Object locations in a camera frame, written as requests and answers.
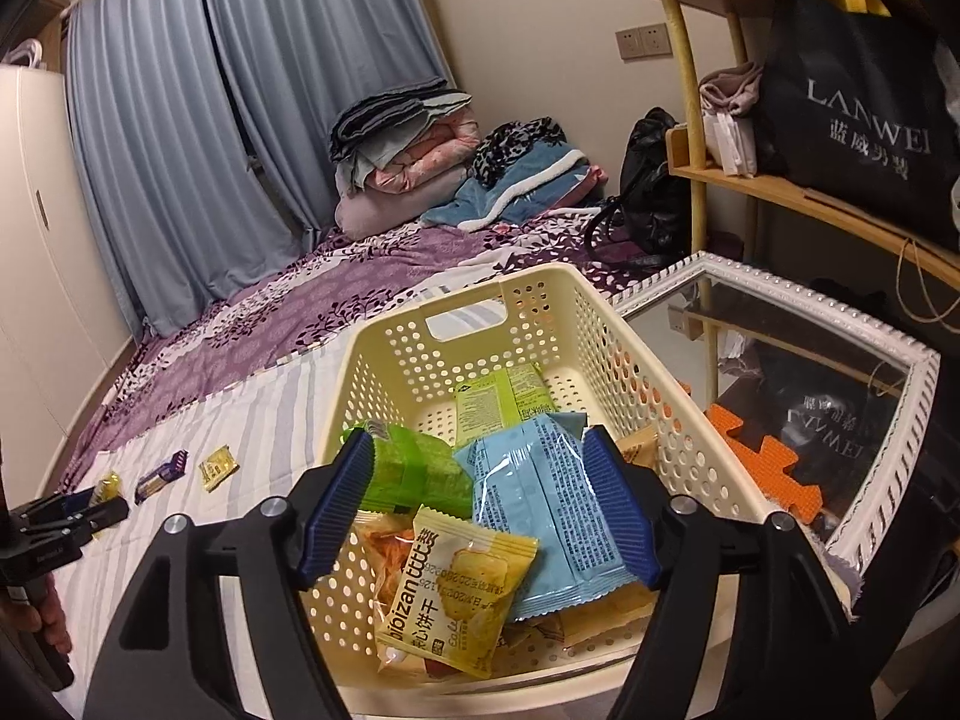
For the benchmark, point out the white wardrobe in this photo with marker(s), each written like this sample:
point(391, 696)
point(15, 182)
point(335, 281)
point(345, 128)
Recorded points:
point(45, 277)

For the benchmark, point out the small green snack packet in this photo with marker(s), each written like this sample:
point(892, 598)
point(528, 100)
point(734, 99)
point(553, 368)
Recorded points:
point(420, 472)

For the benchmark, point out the large green snack pack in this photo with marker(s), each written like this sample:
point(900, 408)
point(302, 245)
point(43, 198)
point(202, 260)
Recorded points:
point(499, 401)

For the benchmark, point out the person's left hand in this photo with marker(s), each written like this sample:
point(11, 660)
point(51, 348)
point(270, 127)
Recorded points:
point(54, 626)

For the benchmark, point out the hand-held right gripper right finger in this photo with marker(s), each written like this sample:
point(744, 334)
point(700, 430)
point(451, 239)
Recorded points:
point(619, 510)

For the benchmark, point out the mauve folded quilt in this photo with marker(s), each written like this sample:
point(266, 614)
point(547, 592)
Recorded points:
point(390, 206)

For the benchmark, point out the tan chips bag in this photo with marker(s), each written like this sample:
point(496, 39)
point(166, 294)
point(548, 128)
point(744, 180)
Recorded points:
point(386, 551)

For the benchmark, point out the white paper bag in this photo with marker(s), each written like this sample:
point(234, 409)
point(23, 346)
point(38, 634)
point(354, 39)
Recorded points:
point(727, 146)

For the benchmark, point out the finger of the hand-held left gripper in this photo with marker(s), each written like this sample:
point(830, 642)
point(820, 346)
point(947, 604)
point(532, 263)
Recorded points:
point(67, 504)
point(105, 514)

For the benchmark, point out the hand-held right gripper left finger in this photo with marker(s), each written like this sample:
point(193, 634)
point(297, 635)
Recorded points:
point(337, 510)

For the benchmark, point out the pink floral quilt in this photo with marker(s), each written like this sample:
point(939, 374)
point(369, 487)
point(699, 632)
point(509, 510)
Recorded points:
point(427, 161)

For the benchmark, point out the black handbag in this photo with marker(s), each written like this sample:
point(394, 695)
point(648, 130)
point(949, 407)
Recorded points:
point(652, 187)

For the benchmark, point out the tan paper snack packet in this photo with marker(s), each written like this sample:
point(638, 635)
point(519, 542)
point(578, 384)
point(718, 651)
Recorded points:
point(641, 446)

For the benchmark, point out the black tote bag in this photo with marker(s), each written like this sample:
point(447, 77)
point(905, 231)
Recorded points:
point(862, 90)

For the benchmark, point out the white framed mirror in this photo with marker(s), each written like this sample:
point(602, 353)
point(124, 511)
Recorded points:
point(889, 465)

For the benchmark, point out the striped bed sheet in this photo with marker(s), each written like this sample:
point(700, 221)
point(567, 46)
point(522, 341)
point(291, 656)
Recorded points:
point(247, 420)

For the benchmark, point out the grey folded blanket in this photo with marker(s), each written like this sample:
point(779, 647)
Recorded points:
point(390, 116)

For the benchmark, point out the large yellow snack packet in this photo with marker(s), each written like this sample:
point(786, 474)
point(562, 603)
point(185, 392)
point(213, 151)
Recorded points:
point(450, 585)

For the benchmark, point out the purple floral bed sheet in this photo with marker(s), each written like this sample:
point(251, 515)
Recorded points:
point(300, 300)

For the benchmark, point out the beige wall socket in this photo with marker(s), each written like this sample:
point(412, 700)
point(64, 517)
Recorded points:
point(656, 39)
point(630, 43)

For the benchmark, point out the cream perforated plastic basket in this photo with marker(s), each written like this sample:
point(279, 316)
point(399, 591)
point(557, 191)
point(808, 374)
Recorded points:
point(390, 360)

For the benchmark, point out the light blue snack packet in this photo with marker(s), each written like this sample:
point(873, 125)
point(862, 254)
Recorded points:
point(540, 510)

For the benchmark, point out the blue curtain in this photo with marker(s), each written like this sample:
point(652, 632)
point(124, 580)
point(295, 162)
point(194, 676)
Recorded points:
point(225, 127)

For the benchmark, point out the small yellow snack packet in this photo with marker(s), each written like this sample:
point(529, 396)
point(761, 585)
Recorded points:
point(109, 487)
point(217, 469)

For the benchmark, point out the beige folded cloth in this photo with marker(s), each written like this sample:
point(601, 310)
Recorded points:
point(731, 86)

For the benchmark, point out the orange foam mat piece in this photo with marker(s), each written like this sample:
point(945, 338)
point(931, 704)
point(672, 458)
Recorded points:
point(765, 472)

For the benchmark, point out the leopard print scarf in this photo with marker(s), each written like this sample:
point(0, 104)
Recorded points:
point(517, 146)

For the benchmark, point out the small purple snack packet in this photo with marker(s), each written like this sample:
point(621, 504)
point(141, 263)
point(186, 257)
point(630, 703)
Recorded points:
point(161, 480)

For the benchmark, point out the wooden shelf rack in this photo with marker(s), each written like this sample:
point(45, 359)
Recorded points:
point(847, 211)

